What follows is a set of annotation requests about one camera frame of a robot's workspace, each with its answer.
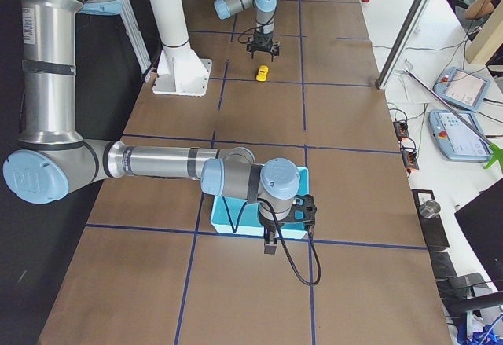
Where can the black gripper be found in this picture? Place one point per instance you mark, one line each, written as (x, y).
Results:
(261, 40)
(269, 228)

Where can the yellow beetle toy car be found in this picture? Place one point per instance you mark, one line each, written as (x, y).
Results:
(262, 73)

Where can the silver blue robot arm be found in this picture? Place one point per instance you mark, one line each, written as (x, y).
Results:
(265, 12)
(108, 82)

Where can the metal cup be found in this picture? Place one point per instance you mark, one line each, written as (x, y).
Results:
(429, 209)

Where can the orange black connector strip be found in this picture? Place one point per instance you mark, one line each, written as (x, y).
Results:
(408, 147)

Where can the far teach pendant tablet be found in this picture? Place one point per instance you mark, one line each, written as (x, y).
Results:
(462, 89)

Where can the black laptop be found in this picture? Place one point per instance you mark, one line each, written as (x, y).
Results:
(481, 223)

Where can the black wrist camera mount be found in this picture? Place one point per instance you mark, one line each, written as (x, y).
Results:
(304, 211)

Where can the white pedestal column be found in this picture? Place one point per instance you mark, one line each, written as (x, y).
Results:
(180, 71)

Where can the aluminium frame post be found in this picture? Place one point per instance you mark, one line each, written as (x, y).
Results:
(409, 25)

